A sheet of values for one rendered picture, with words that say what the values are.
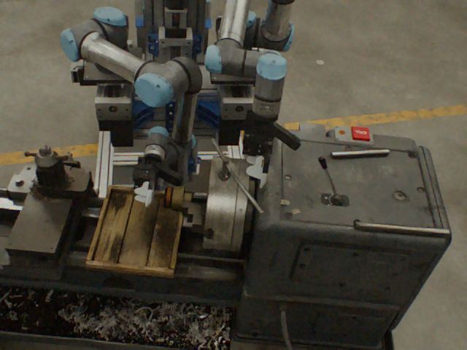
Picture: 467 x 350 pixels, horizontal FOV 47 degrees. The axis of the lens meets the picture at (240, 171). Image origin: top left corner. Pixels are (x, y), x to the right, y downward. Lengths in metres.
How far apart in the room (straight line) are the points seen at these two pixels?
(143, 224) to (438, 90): 3.07
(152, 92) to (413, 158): 0.89
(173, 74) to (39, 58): 2.66
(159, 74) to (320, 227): 0.70
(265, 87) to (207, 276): 0.78
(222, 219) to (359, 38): 3.41
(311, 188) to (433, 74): 3.12
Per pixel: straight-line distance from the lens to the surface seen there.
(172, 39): 2.26
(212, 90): 2.29
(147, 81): 1.76
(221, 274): 1.93
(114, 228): 2.02
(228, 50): 1.51
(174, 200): 1.81
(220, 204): 1.68
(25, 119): 3.86
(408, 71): 4.66
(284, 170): 1.73
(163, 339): 2.13
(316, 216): 1.63
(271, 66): 1.40
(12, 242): 1.95
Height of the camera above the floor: 2.49
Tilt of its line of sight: 46 degrees down
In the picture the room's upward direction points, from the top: 8 degrees clockwise
